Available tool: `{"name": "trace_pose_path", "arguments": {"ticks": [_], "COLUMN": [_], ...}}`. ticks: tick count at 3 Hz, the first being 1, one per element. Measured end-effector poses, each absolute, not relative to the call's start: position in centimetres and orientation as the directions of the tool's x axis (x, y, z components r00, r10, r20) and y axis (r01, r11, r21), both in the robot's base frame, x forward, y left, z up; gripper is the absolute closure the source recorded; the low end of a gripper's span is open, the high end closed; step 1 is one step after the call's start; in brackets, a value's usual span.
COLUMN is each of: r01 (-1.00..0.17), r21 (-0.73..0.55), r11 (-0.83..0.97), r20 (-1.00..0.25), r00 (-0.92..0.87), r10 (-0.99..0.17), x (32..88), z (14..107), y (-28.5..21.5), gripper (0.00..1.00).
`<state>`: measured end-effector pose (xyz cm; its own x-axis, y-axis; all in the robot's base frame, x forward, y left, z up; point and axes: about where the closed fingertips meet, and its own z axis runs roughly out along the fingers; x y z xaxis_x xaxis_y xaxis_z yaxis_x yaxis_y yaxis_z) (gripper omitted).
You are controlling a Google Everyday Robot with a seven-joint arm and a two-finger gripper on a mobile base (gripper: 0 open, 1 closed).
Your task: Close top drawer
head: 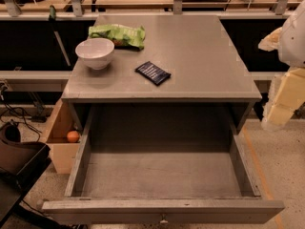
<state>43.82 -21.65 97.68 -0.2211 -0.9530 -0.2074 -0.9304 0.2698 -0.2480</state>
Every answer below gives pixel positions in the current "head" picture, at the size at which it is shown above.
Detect grey top drawer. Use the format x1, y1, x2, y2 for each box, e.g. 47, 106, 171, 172
43, 103, 284, 224

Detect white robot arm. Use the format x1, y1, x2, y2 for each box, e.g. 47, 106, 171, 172
258, 1, 305, 131

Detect dark blue snack packet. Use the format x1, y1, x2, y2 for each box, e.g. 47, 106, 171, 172
134, 61, 171, 86

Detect grey cabinet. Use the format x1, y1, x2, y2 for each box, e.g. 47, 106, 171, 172
62, 14, 261, 129

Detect green chip bag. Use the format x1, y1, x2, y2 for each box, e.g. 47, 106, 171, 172
89, 24, 146, 50

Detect white ceramic bowl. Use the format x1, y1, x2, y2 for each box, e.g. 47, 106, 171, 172
75, 38, 114, 70

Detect orange fruit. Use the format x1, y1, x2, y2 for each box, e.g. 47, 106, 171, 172
67, 131, 80, 143

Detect wooden side box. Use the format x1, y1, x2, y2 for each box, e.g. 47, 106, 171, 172
40, 99, 79, 174

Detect black bin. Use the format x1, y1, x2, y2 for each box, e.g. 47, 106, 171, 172
0, 123, 51, 223

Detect black floor cable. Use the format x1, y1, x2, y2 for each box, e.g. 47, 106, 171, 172
0, 83, 43, 142

